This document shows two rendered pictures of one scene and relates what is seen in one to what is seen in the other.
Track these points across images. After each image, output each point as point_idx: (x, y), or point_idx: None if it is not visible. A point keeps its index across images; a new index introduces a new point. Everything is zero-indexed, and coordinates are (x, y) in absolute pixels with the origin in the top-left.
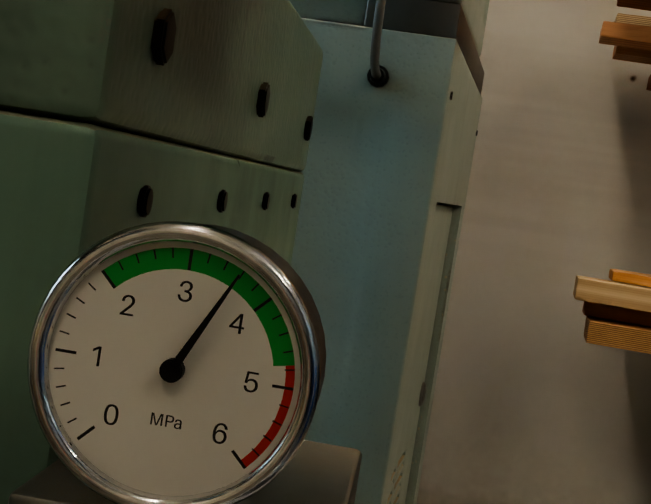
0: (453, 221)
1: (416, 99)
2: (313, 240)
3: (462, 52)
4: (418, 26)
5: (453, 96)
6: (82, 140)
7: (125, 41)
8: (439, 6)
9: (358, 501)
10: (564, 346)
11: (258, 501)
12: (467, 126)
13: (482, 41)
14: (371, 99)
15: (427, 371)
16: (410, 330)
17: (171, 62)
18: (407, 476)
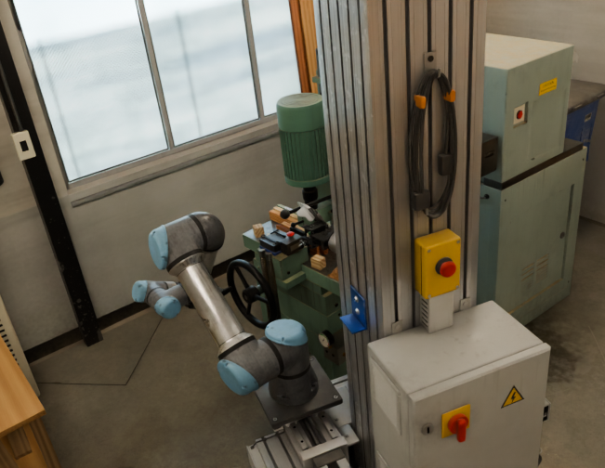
0: (572, 188)
1: (494, 202)
2: (479, 227)
3: (518, 182)
4: (493, 187)
5: (511, 196)
6: (326, 318)
7: (329, 310)
8: (497, 183)
9: (492, 282)
10: None
11: (338, 343)
12: (555, 175)
13: (561, 149)
14: (486, 201)
15: (567, 227)
16: (499, 250)
17: (340, 303)
18: (558, 255)
